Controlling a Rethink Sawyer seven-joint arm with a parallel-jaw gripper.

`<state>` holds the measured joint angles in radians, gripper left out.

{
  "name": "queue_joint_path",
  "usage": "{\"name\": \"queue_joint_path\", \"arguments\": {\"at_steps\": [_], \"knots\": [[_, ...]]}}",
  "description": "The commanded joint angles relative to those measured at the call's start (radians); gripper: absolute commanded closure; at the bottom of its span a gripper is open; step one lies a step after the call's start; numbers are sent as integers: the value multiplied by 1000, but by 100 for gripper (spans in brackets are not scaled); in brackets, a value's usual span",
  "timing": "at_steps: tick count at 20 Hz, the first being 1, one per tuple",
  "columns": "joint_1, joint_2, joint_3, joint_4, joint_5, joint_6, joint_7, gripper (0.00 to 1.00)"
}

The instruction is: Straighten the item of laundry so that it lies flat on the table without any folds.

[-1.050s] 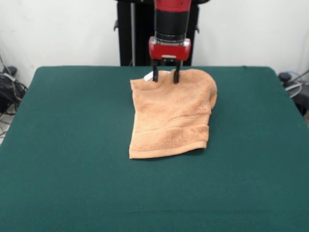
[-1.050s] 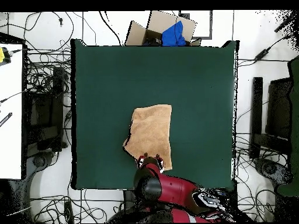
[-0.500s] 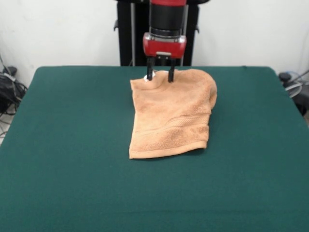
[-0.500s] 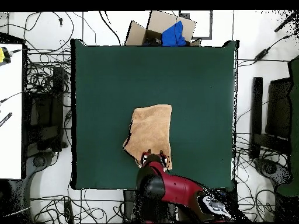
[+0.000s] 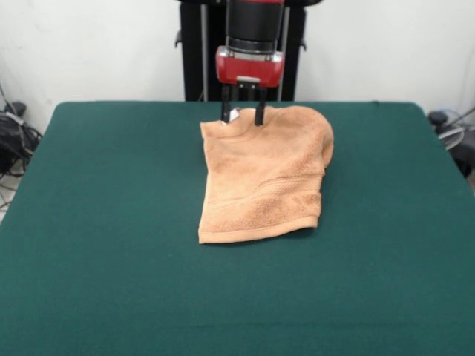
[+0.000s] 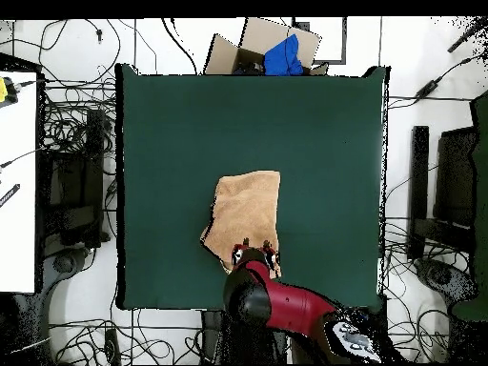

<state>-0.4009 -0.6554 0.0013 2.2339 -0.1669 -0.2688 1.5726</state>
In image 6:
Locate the black tripod leg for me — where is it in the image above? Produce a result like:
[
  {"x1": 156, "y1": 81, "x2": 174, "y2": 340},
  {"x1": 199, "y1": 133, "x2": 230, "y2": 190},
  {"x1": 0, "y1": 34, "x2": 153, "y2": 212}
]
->
[{"x1": 447, "y1": 16, "x2": 488, "y2": 53}]

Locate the dark green fabric piece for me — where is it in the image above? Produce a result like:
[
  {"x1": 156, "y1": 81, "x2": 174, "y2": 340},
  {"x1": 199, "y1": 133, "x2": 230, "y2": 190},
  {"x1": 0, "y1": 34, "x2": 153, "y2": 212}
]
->
[{"x1": 451, "y1": 90, "x2": 488, "y2": 322}]

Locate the black upright bar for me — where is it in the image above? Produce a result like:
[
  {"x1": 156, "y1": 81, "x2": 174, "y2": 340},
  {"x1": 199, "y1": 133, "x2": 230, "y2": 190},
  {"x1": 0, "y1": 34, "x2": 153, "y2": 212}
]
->
[{"x1": 406, "y1": 125, "x2": 431, "y2": 261}]

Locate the yellow and black device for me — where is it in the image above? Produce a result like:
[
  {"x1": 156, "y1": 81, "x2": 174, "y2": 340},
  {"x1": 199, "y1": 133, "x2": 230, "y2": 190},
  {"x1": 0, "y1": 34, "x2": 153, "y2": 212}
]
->
[{"x1": 0, "y1": 75, "x2": 19, "y2": 109}]

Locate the black power strip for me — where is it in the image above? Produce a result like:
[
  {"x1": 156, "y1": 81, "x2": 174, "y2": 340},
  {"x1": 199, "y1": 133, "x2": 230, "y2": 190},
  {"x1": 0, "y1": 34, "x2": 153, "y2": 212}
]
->
[{"x1": 104, "y1": 328, "x2": 122, "y2": 365}]

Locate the tan terry towel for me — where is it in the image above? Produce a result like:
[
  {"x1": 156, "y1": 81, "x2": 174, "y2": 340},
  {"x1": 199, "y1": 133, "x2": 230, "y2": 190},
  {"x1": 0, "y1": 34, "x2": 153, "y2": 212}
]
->
[{"x1": 199, "y1": 170, "x2": 282, "y2": 278}]

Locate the dark green table cloth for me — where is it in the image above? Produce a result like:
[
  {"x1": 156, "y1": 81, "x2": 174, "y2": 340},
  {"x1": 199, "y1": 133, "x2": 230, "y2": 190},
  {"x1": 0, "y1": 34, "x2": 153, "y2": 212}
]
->
[{"x1": 114, "y1": 63, "x2": 390, "y2": 311}]

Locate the white desk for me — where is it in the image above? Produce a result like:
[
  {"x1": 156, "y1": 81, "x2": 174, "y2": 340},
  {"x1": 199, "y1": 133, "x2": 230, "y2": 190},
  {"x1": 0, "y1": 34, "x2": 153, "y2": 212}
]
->
[{"x1": 0, "y1": 71, "x2": 38, "y2": 294}]

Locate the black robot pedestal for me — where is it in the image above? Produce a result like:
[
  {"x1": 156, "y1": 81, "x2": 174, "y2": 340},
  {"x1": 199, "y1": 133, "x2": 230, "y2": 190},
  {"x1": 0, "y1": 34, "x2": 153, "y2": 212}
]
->
[{"x1": 200, "y1": 309, "x2": 292, "y2": 365}]

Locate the dark square floor frame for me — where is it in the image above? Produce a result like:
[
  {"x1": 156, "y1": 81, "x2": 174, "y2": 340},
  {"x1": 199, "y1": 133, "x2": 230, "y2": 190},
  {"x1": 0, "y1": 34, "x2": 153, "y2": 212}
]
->
[{"x1": 291, "y1": 16, "x2": 348, "y2": 65}]

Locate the blue garment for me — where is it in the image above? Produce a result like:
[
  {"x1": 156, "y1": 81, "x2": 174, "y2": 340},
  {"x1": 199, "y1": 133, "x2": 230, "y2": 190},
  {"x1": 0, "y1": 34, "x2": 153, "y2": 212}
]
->
[{"x1": 263, "y1": 33, "x2": 305, "y2": 76}]

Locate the black flat strip tool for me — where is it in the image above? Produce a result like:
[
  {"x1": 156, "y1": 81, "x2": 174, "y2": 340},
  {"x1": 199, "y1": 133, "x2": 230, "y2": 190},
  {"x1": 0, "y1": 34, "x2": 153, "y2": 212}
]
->
[{"x1": 0, "y1": 183, "x2": 21, "y2": 208}]

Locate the open cardboard box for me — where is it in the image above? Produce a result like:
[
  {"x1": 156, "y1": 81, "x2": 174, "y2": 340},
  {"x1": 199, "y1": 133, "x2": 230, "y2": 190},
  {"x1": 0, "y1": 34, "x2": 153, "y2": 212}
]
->
[{"x1": 204, "y1": 16, "x2": 330, "y2": 76}]

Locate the black power adapter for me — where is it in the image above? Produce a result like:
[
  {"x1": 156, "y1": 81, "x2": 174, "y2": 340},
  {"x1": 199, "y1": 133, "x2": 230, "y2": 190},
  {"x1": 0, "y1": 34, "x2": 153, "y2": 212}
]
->
[{"x1": 415, "y1": 79, "x2": 439, "y2": 99}]

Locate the thin black cable with plug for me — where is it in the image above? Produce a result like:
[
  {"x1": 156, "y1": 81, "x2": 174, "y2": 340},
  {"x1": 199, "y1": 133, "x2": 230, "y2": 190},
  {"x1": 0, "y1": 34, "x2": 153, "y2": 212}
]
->
[{"x1": 37, "y1": 18, "x2": 123, "y2": 84}]

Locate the thick black cable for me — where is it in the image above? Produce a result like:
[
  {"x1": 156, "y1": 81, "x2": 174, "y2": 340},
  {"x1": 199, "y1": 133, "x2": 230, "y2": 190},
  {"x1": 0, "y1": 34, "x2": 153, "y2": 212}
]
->
[{"x1": 160, "y1": 16, "x2": 200, "y2": 76}]

